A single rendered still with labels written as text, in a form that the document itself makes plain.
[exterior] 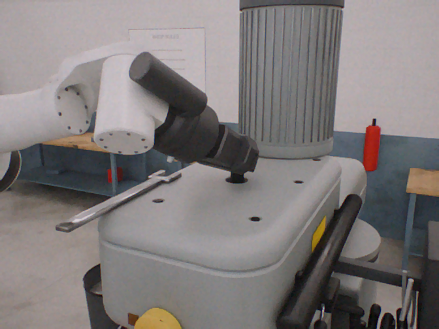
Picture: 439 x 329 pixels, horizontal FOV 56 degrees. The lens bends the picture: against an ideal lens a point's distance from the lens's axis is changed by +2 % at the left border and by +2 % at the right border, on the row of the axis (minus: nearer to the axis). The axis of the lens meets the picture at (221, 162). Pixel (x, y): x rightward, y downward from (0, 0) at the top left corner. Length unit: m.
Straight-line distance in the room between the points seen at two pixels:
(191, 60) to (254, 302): 5.13
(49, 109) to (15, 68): 7.21
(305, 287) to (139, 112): 0.29
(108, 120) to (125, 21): 5.68
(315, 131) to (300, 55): 0.15
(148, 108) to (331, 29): 0.45
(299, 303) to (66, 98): 0.37
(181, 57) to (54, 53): 2.25
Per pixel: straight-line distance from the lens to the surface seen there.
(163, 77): 0.45
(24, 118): 0.55
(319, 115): 0.81
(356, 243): 1.26
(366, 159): 4.81
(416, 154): 4.89
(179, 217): 0.52
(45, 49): 7.18
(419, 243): 4.65
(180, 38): 5.60
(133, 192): 0.60
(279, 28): 0.78
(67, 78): 0.53
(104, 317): 2.89
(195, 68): 5.50
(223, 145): 0.56
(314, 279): 0.57
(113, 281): 0.57
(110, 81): 0.48
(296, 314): 0.50
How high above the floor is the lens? 2.09
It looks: 15 degrees down
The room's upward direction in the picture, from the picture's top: straight up
